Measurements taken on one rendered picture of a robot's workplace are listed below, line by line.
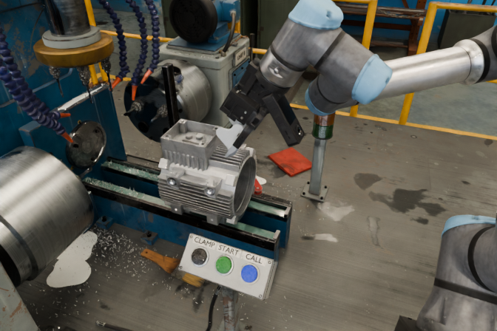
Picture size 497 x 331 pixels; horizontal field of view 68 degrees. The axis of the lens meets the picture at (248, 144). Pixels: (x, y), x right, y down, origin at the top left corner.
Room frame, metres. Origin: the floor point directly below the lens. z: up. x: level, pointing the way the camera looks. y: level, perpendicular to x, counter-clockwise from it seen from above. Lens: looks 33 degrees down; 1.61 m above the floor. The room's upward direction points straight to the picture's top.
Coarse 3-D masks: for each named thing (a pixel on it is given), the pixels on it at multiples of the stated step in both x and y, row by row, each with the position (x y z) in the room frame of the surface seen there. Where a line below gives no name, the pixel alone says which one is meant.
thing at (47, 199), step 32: (0, 160) 0.63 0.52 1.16; (32, 160) 0.63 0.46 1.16; (0, 192) 0.54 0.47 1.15; (32, 192) 0.56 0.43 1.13; (64, 192) 0.59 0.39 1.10; (0, 224) 0.49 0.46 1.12; (32, 224) 0.51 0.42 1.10; (64, 224) 0.55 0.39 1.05; (0, 256) 0.47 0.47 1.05; (32, 256) 0.48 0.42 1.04
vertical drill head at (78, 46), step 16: (48, 0) 0.85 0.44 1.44; (64, 0) 0.85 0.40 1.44; (80, 0) 0.88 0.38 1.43; (48, 16) 0.85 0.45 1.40; (64, 16) 0.85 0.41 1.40; (80, 16) 0.87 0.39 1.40; (48, 32) 0.88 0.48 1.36; (64, 32) 0.84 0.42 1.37; (80, 32) 0.86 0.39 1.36; (96, 32) 0.89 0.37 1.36; (48, 48) 0.83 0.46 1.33; (64, 48) 0.82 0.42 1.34; (80, 48) 0.83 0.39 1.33; (96, 48) 0.84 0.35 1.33; (112, 48) 0.89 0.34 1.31; (48, 64) 0.81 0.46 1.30; (64, 64) 0.80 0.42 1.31; (80, 64) 0.81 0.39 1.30
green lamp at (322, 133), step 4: (316, 124) 0.93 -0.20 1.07; (332, 124) 0.93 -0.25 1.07; (316, 128) 0.93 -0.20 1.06; (320, 128) 0.92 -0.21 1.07; (324, 128) 0.92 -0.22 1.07; (328, 128) 0.92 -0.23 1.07; (332, 128) 0.93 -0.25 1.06; (316, 132) 0.93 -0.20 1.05; (320, 132) 0.92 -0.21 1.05; (324, 132) 0.92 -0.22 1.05; (328, 132) 0.92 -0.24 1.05; (332, 132) 0.94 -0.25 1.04; (316, 136) 0.93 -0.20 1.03; (320, 136) 0.92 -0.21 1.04; (324, 136) 0.92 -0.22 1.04; (328, 136) 0.92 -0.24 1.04
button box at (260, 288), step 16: (192, 240) 0.48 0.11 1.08; (208, 240) 0.48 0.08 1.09; (208, 256) 0.45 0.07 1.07; (240, 256) 0.44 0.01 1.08; (256, 256) 0.44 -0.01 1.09; (192, 272) 0.44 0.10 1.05; (208, 272) 0.43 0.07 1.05; (240, 272) 0.42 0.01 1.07; (272, 272) 0.43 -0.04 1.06; (240, 288) 0.40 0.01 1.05; (256, 288) 0.40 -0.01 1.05
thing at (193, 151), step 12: (180, 120) 0.83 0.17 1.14; (168, 132) 0.77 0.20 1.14; (180, 132) 0.82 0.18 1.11; (192, 132) 0.82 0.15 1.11; (204, 132) 0.81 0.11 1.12; (168, 144) 0.74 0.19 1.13; (180, 144) 0.73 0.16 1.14; (192, 144) 0.72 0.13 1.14; (204, 144) 0.72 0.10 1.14; (216, 144) 0.76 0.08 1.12; (168, 156) 0.74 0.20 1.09; (180, 156) 0.73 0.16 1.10; (192, 156) 0.71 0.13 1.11; (204, 156) 0.70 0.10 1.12; (192, 168) 0.71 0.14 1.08; (204, 168) 0.70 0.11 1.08
